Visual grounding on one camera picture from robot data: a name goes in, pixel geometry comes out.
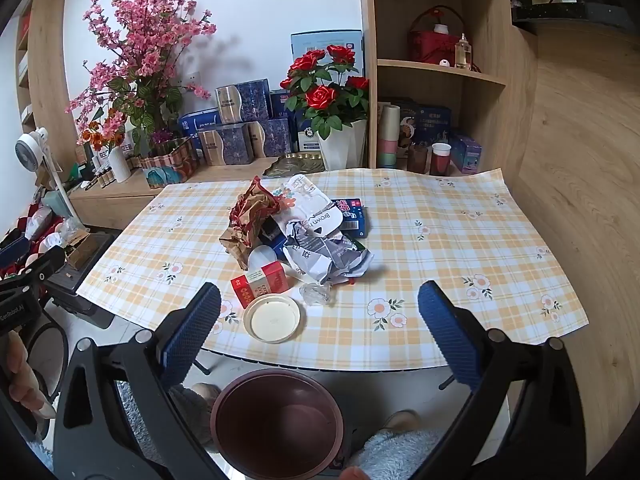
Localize person's left hand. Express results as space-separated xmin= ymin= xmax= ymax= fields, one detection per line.
xmin=5 ymin=332 xmax=57 ymax=418

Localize white flower pot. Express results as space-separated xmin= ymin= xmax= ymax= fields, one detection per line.
xmin=317 ymin=119 xmax=369 ymax=172

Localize blue patterned gift box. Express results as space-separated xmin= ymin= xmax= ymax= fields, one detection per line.
xmin=215 ymin=80 xmax=271 ymax=124
xmin=198 ymin=124 xmax=252 ymax=167
xmin=248 ymin=118 xmax=293 ymax=158

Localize crumpled brown paper bag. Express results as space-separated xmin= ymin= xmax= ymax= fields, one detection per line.
xmin=220 ymin=176 xmax=283 ymax=271

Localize brown glass cup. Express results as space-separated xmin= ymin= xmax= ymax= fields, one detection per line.
xmin=406 ymin=145 xmax=430 ymax=174

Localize pink blossom artificial plant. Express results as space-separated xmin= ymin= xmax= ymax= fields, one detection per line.
xmin=66 ymin=0 xmax=217 ymax=161

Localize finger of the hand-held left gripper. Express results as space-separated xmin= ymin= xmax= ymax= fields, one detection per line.
xmin=0 ymin=236 xmax=31 ymax=268
xmin=20 ymin=246 xmax=67 ymax=283

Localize pile of clothes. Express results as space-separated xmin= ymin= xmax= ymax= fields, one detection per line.
xmin=0 ymin=195 xmax=116 ymax=286

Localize small red box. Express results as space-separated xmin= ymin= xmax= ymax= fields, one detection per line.
xmin=230 ymin=261 xmax=289 ymax=309

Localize red gift basket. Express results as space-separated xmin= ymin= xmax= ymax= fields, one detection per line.
xmin=409 ymin=6 xmax=467 ymax=69

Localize flat blue white box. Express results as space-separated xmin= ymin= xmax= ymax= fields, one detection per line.
xmin=179 ymin=108 xmax=222 ymax=137

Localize red cup with white rim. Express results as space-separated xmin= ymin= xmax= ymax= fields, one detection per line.
xmin=430 ymin=142 xmax=453 ymax=177

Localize checkered floral tablecloth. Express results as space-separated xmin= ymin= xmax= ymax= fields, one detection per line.
xmin=75 ymin=166 xmax=587 ymax=372

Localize floral clear plastic package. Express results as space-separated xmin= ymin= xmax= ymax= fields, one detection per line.
xmin=270 ymin=182 xmax=303 ymax=213

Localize person's fluffy pajama leg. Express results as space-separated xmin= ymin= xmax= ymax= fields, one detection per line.
xmin=345 ymin=427 xmax=453 ymax=480

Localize white round lid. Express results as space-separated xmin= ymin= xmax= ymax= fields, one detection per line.
xmin=243 ymin=293 xmax=306 ymax=344

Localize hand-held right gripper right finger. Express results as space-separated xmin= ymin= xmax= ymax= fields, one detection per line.
xmin=417 ymin=281 xmax=586 ymax=480

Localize orange artificial flowers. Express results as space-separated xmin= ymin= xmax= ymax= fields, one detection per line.
xmin=76 ymin=109 xmax=127 ymax=152

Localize purple blue small box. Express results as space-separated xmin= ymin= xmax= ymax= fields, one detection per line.
xmin=451 ymin=131 xmax=484 ymax=172

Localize large light blue box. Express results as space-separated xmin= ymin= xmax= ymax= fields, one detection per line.
xmin=290 ymin=29 xmax=364 ymax=82

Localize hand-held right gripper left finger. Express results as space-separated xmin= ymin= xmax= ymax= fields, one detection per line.
xmin=52 ymin=282 xmax=226 ymax=480

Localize white ceramic vase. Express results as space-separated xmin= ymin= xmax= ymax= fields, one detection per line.
xmin=108 ymin=144 xmax=132 ymax=184

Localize dark blue picture box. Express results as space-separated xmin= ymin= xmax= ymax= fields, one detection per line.
xmin=416 ymin=104 xmax=452 ymax=147

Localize translucent plastic cup lid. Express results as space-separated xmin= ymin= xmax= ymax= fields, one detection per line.
xmin=248 ymin=245 xmax=287 ymax=275

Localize gold leaf tray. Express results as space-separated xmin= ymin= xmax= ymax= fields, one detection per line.
xmin=264 ymin=154 xmax=322 ymax=178

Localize wooden bookcase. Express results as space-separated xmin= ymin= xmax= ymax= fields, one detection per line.
xmin=15 ymin=0 xmax=69 ymax=182

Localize black counter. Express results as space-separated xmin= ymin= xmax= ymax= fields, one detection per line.
xmin=510 ymin=1 xmax=640 ymax=37

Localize maroon plastic trash bin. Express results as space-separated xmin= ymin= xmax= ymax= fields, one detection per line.
xmin=210 ymin=368 xmax=347 ymax=480

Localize glass perfume bottle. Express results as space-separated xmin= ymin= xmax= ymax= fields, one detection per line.
xmin=454 ymin=33 xmax=474 ymax=71

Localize crumpled grey white wrapper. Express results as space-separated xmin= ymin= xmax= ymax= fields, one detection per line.
xmin=283 ymin=224 xmax=375 ymax=287

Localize striped woven planter basket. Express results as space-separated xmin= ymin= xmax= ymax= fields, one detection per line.
xmin=137 ymin=139 xmax=197 ymax=189

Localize red rose artificial plant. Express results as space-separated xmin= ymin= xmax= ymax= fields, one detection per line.
xmin=279 ymin=44 xmax=371 ymax=141

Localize crumpled clear plastic wrapper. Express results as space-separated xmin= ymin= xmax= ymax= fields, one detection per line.
xmin=299 ymin=282 xmax=335 ymax=307

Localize wooden shelf unit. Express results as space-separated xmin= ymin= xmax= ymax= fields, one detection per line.
xmin=357 ymin=0 xmax=542 ymax=177

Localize blue cardboard box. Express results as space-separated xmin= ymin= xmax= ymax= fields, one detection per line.
xmin=341 ymin=197 xmax=369 ymax=239

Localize beige slipper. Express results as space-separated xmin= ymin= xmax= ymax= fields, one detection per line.
xmin=189 ymin=381 xmax=222 ymax=412
xmin=381 ymin=409 xmax=422 ymax=434

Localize white desk fan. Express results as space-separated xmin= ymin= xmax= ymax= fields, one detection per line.
xmin=14 ymin=127 xmax=77 ymax=223

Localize stack of pastel cups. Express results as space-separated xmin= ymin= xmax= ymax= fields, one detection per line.
xmin=376 ymin=103 xmax=402 ymax=169

